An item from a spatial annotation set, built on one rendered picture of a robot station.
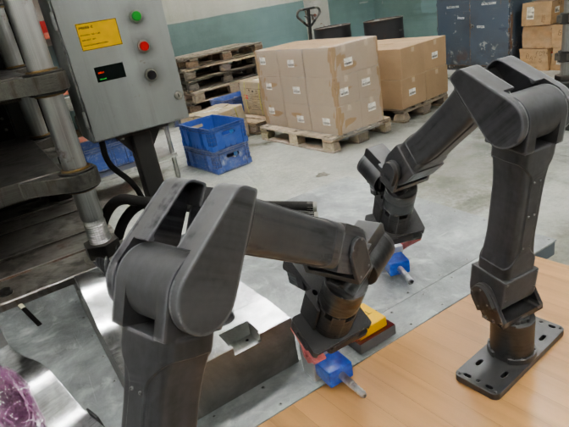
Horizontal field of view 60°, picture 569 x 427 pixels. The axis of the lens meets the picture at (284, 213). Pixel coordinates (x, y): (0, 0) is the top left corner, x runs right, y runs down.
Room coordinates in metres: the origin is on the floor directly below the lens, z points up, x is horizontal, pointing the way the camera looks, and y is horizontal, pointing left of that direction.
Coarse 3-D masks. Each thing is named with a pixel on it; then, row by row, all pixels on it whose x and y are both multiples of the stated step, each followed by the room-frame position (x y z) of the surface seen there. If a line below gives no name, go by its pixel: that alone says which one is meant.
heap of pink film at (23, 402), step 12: (0, 372) 0.60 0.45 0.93; (12, 372) 0.61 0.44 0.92; (0, 384) 0.59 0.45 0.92; (12, 384) 0.59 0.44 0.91; (24, 384) 0.60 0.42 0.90; (0, 396) 0.57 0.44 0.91; (12, 396) 0.57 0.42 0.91; (24, 396) 0.57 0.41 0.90; (0, 408) 0.55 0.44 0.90; (12, 408) 0.55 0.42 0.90; (24, 408) 0.56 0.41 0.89; (36, 408) 0.56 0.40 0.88; (0, 420) 0.54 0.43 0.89; (12, 420) 0.54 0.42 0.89; (24, 420) 0.54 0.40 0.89; (36, 420) 0.55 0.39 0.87
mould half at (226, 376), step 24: (96, 288) 0.81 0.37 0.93; (240, 288) 0.79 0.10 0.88; (96, 312) 0.76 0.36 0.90; (240, 312) 0.70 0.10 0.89; (264, 312) 0.69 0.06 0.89; (120, 336) 0.70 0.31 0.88; (216, 336) 0.65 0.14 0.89; (264, 336) 0.64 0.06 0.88; (288, 336) 0.66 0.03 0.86; (120, 360) 0.63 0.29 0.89; (216, 360) 0.60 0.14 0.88; (240, 360) 0.62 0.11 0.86; (264, 360) 0.63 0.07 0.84; (288, 360) 0.65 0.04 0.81; (216, 384) 0.59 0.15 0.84; (240, 384) 0.61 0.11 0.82; (216, 408) 0.59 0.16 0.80
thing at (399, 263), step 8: (400, 248) 0.90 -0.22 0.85; (392, 256) 0.88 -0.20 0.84; (400, 256) 0.88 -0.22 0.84; (392, 264) 0.85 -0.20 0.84; (400, 264) 0.85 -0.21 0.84; (408, 264) 0.86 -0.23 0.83; (384, 272) 0.89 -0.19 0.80; (392, 272) 0.85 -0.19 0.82; (400, 272) 0.84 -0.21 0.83; (408, 280) 0.80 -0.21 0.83
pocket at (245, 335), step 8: (232, 328) 0.66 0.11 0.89; (240, 328) 0.67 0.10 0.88; (248, 328) 0.68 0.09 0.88; (224, 336) 0.65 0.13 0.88; (232, 336) 0.66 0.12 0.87; (240, 336) 0.67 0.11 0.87; (248, 336) 0.67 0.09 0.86; (256, 336) 0.66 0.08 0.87; (232, 344) 0.66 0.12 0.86; (240, 344) 0.65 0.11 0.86; (248, 344) 0.65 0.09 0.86; (256, 344) 0.63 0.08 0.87
